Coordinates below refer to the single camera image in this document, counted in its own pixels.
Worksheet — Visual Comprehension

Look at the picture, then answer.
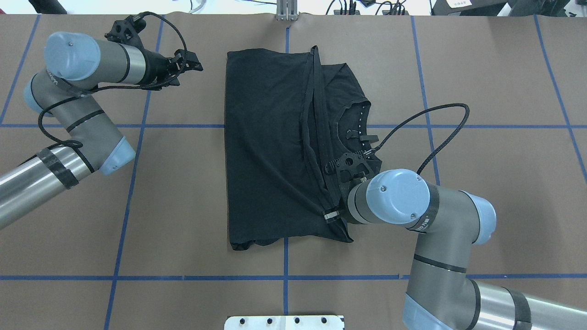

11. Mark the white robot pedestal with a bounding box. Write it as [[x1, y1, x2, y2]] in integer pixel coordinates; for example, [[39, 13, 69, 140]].
[[224, 315, 345, 330]]

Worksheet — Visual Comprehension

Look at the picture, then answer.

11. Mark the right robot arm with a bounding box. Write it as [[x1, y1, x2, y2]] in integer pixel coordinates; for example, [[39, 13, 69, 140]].
[[326, 169, 587, 330]]

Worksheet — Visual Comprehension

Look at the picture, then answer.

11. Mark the black box with label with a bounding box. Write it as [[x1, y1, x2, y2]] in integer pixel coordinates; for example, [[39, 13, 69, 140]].
[[431, 0, 507, 17]]

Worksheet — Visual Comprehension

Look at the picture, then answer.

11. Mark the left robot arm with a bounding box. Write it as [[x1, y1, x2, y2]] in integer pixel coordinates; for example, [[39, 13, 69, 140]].
[[0, 28, 203, 228]]

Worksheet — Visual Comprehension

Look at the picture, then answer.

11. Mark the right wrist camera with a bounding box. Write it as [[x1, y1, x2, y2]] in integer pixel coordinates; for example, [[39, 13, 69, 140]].
[[324, 152, 375, 184]]

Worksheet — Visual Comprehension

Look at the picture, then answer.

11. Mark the black printed t-shirt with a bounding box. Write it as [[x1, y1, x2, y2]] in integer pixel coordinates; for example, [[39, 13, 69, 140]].
[[224, 46, 376, 251]]

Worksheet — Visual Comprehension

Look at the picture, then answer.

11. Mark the aluminium frame post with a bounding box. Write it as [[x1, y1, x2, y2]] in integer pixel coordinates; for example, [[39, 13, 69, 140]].
[[275, 0, 299, 21]]

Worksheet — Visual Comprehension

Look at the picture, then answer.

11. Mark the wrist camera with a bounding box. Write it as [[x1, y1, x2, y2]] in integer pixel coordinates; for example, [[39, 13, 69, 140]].
[[324, 152, 375, 184], [104, 15, 146, 49]]

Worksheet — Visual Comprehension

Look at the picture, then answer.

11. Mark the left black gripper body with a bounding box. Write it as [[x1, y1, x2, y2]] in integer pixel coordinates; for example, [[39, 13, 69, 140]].
[[144, 49, 184, 90]]

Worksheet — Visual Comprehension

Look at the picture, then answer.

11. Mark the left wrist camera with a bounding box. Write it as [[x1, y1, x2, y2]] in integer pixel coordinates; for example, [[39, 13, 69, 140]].
[[104, 15, 146, 49]]

